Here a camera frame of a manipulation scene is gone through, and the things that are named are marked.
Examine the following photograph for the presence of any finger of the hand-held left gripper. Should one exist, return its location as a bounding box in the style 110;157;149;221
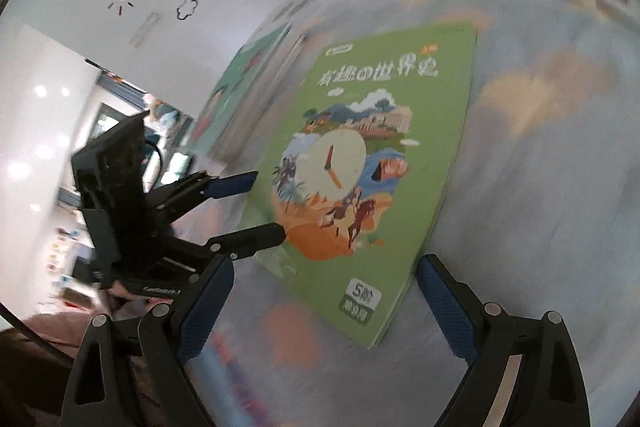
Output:
144;172;260;219
172;221;288;262

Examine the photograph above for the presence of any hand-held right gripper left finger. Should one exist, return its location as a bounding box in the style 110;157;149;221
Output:
60;256;236;427

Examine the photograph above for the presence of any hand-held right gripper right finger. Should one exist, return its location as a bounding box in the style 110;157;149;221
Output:
417;254;588;427

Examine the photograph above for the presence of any green clock cover book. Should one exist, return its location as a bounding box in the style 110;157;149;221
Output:
245;22;478;349

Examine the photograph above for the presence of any teal cover book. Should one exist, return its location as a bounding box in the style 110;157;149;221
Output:
192;21;296;158

